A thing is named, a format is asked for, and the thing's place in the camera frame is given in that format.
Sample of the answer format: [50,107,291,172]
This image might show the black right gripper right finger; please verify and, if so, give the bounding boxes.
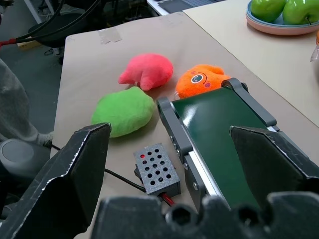
[229,125,319,210]

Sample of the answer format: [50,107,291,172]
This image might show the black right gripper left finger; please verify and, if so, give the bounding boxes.
[0,122,111,239]

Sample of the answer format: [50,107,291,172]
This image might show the green conveyor belt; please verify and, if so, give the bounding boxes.
[157,77,280,215]

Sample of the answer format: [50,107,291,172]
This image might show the grey round base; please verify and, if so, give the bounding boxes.
[0,138,52,176]

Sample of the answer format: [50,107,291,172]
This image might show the grey cloth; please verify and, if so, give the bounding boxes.
[0,58,54,147]

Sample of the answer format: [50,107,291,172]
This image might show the green plush toy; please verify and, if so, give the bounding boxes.
[91,86,156,138]

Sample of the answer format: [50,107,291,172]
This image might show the black perforated control box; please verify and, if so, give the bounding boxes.
[133,142,181,197]

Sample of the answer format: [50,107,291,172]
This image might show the orange plush toy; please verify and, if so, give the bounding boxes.
[175,64,232,99]

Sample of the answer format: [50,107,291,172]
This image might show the pink plush toy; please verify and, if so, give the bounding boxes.
[118,52,174,91]

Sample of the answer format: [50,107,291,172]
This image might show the pink and blue plate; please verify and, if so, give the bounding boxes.
[245,0,319,36]

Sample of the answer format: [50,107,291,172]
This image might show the clear tape strips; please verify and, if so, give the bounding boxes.
[97,26,123,45]

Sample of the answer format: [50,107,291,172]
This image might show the green apple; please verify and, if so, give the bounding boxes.
[250,0,286,23]
[282,0,319,25]

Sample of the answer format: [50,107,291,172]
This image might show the grey laptop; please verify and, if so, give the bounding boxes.
[147,0,228,16]

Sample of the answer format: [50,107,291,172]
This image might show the black power cable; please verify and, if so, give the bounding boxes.
[51,143,147,192]

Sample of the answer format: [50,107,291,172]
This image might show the red and black wires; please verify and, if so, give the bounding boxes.
[159,192,176,207]

